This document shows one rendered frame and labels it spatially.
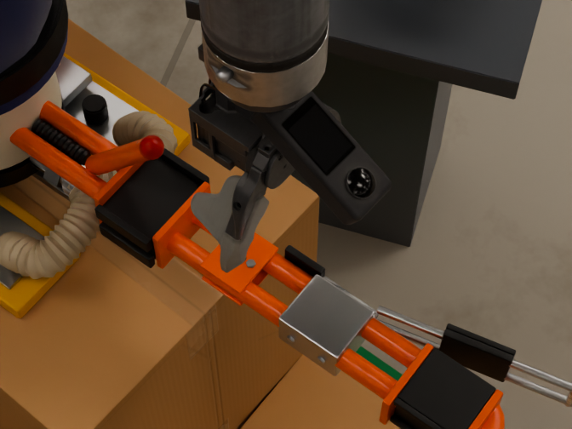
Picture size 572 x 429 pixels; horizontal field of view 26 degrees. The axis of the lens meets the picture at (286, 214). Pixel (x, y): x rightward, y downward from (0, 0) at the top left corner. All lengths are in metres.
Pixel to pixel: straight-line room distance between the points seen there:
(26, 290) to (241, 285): 0.27
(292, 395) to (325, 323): 0.57
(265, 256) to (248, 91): 0.36
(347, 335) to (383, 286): 1.26
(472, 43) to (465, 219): 0.77
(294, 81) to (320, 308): 0.36
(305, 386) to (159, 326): 0.44
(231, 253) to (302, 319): 0.18
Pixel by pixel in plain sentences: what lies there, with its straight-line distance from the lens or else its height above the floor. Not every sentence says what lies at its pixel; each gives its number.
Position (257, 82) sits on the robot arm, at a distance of 0.87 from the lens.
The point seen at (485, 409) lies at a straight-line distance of 1.14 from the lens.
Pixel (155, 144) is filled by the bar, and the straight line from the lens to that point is 1.15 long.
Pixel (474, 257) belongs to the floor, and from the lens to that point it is 2.48.
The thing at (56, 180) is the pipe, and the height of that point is 1.03.
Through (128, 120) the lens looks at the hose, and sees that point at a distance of 1.40.
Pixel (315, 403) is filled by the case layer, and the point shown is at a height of 0.54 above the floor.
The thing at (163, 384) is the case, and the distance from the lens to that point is 1.38.
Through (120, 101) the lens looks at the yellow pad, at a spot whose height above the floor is 0.97.
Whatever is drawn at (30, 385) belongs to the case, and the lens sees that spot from 1.34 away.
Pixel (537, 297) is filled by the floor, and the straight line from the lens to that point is 2.46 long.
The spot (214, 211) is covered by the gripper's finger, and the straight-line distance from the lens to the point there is 1.02.
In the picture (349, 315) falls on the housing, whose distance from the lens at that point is 1.18.
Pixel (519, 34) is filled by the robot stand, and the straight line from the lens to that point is 1.83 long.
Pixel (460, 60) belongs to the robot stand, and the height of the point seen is 0.75.
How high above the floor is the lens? 2.15
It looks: 59 degrees down
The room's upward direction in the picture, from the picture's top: straight up
